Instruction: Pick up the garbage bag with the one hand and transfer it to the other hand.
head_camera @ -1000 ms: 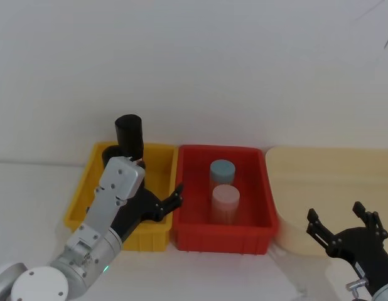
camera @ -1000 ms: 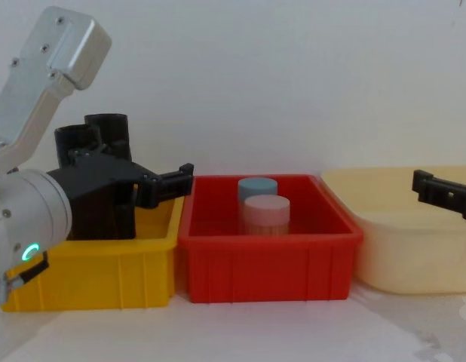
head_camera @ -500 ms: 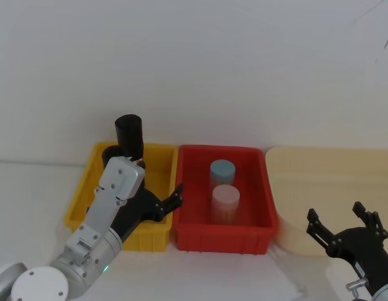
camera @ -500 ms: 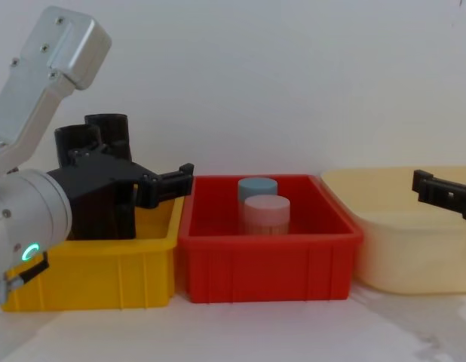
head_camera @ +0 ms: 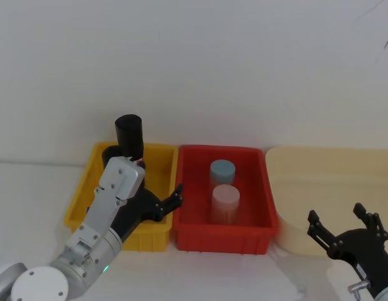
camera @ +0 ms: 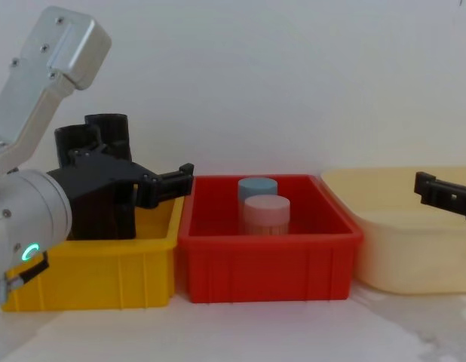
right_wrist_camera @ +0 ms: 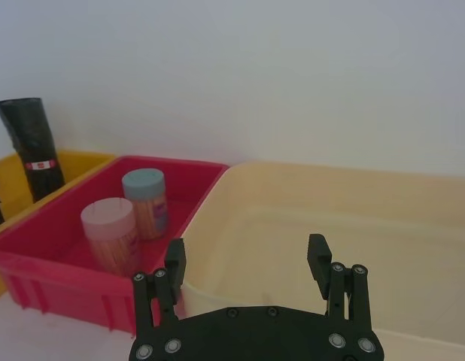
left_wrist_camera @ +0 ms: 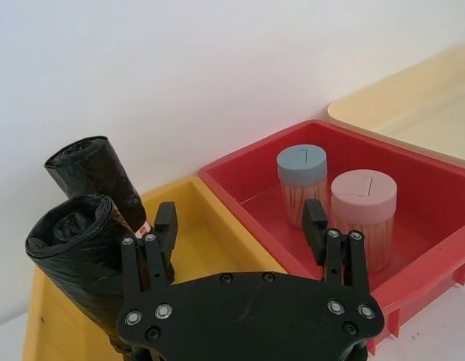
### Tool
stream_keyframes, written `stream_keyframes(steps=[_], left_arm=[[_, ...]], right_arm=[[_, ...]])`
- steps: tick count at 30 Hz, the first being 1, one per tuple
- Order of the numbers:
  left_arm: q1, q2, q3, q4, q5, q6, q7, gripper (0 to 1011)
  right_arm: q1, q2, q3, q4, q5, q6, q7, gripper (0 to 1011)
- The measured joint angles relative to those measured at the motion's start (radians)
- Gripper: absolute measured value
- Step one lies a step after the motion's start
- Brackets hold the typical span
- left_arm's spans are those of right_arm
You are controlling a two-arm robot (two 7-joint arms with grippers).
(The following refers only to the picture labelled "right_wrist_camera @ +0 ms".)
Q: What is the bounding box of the toothpick jar with pink lid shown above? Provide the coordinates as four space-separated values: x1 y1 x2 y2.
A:
80 196 141 278

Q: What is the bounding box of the red plastic bin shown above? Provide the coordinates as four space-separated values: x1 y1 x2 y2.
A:
0 155 230 336

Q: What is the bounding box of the yellow plastic bin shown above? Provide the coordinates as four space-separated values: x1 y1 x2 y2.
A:
0 150 117 301

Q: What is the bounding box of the black garbage bag roll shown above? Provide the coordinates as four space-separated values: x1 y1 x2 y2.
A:
0 96 66 203

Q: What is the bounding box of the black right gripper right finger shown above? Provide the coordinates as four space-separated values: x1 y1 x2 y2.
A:
305 233 372 334

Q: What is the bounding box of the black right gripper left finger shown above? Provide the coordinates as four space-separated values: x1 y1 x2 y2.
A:
132 238 187 341

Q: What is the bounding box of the toothpick jar with blue lid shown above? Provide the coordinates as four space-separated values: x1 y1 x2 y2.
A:
121 168 169 241

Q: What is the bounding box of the cream plastic bin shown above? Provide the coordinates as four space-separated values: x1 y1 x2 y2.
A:
178 161 465 347

